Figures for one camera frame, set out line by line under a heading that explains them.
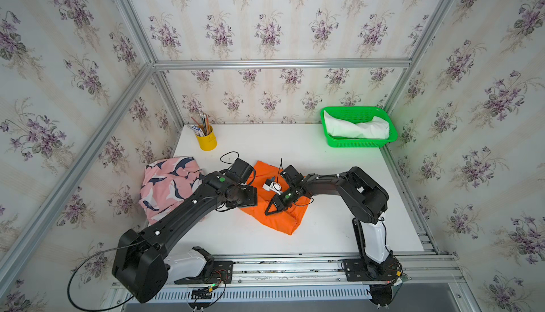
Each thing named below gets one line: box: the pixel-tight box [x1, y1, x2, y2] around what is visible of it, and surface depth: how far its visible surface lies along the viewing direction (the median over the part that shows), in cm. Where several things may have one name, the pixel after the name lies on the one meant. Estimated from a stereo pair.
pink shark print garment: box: [139, 156, 205, 225], surface depth 92 cm
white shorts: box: [323, 109, 390, 139], surface depth 111 cm
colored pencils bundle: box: [189, 112, 212, 137], surface depth 103 cm
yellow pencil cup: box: [195, 124, 218, 152], surface depth 107 cm
